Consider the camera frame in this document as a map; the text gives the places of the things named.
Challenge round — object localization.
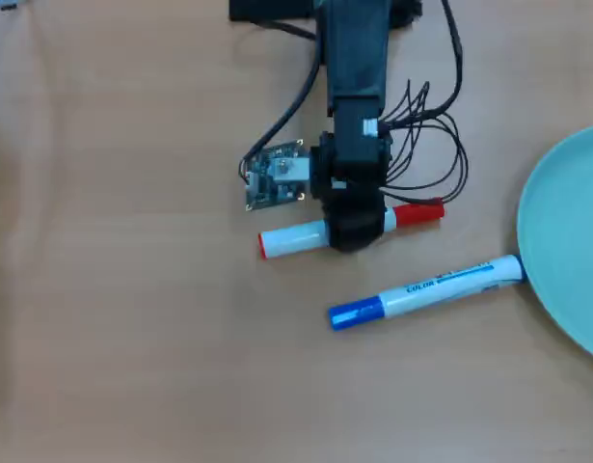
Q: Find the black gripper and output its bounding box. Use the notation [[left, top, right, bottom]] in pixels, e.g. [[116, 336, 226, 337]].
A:
[[309, 130, 395, 254]]

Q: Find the red capped white marker pen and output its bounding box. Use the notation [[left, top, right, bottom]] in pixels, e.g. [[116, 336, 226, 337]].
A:
[[256, 202, 446, 260]]

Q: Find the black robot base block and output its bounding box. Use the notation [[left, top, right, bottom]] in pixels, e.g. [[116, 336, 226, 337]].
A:
[[228, 0, 322, 23]]

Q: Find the blue capped white marker pen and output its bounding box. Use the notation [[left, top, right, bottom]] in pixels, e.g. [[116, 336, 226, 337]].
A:
[[328, 254, 527, 333]]

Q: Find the teal round plate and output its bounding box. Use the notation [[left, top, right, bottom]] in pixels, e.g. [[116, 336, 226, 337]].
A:
[[516, 123, 593, 364]]

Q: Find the camera circuit board module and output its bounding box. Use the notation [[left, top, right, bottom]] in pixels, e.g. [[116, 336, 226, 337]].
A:
[[244, 139, 310, 214]]

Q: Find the thin black wire bundle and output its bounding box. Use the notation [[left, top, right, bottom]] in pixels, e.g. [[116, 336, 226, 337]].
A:
[[380, 79, 471, 204]]

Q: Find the thick black camera cable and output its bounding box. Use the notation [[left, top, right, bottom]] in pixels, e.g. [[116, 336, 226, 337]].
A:
[[237, 18, 326, 184]]

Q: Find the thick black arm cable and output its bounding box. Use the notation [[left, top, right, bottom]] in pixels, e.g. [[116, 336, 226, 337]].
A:
[[385, 0, 467, 131]]

